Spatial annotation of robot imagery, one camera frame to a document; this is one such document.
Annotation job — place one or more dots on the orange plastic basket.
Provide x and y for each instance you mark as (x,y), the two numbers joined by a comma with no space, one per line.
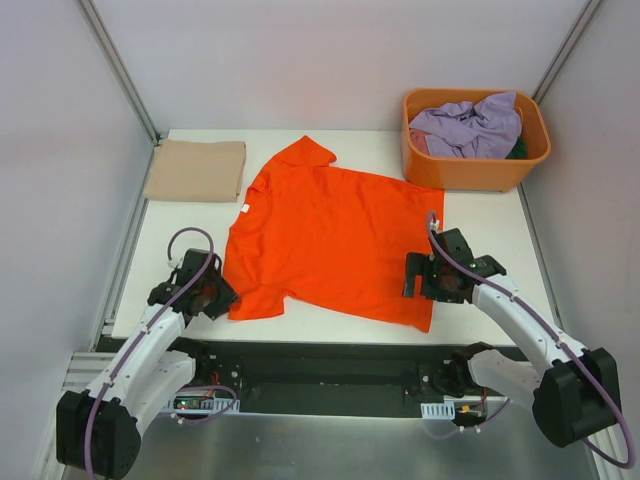
(465,173)

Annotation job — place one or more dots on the pink garment in basket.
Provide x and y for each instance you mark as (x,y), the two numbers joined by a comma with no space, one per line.
(418,139)

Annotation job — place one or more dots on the right aluminium corner post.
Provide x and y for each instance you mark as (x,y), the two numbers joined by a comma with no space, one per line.
(581,24)

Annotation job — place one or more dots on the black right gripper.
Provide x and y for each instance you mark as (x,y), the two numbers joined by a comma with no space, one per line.
(413,275)

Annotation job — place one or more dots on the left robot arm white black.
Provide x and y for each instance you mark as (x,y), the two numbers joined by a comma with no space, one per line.
(100,429)

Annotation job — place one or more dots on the lilac t shirt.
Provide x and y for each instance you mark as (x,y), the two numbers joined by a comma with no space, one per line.
(488,129)

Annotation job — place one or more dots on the aluminium corner post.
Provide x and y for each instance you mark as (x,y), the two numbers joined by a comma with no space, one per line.
(581,24)
(117,66)

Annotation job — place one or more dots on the left aluminium corner post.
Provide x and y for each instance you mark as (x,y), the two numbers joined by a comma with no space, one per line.
(117,66)

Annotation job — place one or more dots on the orange t shirt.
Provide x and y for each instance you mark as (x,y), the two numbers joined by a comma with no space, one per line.
(328,236)

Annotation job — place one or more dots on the dark green garment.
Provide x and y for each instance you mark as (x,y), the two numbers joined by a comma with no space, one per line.
(519,150)

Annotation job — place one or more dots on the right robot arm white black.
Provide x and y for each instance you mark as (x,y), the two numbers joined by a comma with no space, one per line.
(572,391)

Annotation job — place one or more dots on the aluminium frame rail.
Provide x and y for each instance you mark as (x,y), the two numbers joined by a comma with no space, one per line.
(83,368)

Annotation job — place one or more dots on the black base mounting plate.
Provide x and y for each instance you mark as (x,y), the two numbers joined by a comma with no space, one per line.
(359,380)

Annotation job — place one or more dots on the folded beige t shirt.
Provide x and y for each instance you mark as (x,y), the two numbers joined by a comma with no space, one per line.
(184,171)

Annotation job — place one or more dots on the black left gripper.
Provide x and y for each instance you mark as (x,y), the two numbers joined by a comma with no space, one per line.
(220,295)

